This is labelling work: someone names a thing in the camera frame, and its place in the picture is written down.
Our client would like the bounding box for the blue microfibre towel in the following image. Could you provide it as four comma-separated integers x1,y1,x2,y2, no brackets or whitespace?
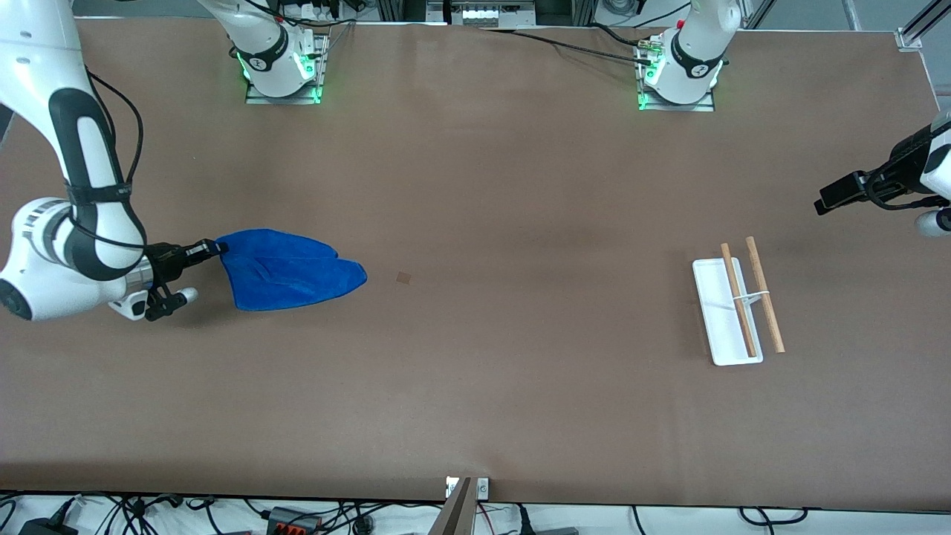
215,229,369,311

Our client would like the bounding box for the wooden rack rod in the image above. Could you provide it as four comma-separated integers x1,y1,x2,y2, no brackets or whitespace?
745,236,786,354
720,243,757,358

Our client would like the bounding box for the white towel rack base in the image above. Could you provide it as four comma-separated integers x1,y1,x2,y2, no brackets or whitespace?
692,257,764,366

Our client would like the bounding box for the black orange power strip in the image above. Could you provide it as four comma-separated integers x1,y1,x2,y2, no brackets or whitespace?
266,507,325,535

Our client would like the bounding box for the black power adapter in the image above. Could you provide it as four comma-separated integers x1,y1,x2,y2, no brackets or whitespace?
18,516,79,535

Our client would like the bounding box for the brown slanted beam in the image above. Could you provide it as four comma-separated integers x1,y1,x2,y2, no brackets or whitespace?
429,478,478,535

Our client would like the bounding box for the white power strip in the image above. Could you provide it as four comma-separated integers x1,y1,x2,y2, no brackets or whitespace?
461,4,515,27

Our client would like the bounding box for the aluminium frame profile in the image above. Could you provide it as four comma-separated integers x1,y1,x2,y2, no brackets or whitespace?
902,0,951,42

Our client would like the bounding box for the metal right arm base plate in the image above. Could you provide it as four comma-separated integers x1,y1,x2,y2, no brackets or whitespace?
244,33,326,106

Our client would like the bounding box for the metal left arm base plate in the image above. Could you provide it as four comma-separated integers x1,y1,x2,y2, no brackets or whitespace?
637,37,716,113

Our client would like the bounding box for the black cable across table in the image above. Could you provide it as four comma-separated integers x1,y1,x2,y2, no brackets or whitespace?
481,27,656,65

